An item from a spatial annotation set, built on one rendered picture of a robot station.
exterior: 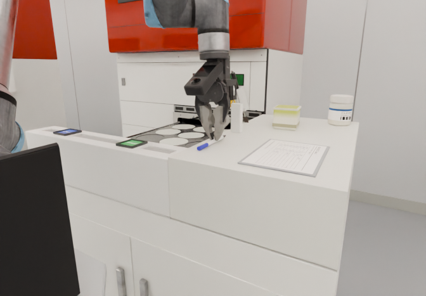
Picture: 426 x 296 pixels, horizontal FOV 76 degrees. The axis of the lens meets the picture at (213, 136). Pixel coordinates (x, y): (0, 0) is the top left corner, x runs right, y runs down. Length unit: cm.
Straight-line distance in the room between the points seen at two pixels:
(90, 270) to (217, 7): 57
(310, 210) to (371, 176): 222
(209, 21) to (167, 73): 72
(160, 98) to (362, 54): 172
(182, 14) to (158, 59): 75
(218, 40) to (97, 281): 52
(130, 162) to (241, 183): 28
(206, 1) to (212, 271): 59
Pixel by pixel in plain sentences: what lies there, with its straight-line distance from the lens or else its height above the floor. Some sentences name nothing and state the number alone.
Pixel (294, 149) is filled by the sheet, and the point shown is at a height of 97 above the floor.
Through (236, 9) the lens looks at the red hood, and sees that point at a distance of 114.
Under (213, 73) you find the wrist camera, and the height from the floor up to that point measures 114.
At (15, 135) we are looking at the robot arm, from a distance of 64.
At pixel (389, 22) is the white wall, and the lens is 257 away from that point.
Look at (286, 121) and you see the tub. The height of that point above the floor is 99.
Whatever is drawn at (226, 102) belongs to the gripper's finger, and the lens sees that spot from 65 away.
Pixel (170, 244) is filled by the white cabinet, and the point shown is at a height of 75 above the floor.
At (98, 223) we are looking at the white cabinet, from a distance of 86.
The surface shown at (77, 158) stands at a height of 91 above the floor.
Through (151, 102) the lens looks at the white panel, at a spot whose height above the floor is 98.
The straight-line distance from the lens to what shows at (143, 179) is 66.
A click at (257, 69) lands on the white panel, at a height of 114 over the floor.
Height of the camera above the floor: 115
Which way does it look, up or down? 14 degrees down
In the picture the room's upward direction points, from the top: straight up
